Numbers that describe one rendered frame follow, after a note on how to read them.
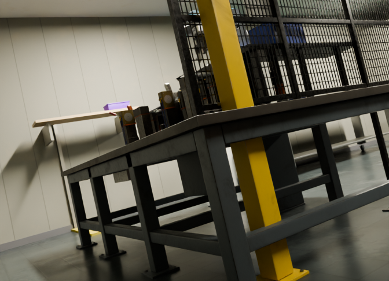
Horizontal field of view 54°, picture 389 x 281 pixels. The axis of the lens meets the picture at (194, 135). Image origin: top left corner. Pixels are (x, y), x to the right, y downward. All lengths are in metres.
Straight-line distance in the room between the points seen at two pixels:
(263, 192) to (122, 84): 4.30
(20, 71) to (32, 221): 1.88
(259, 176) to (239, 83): 0.39
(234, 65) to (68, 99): 3.99
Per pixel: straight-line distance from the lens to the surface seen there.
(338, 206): 1.82
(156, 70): 5.95
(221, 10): 1.68
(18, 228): 5.17
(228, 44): 1.63
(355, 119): 7.85
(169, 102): 2.65
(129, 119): 3.20
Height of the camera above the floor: 0.56
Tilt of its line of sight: 3 degrees up
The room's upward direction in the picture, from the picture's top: 13 degrees counter-clockwise
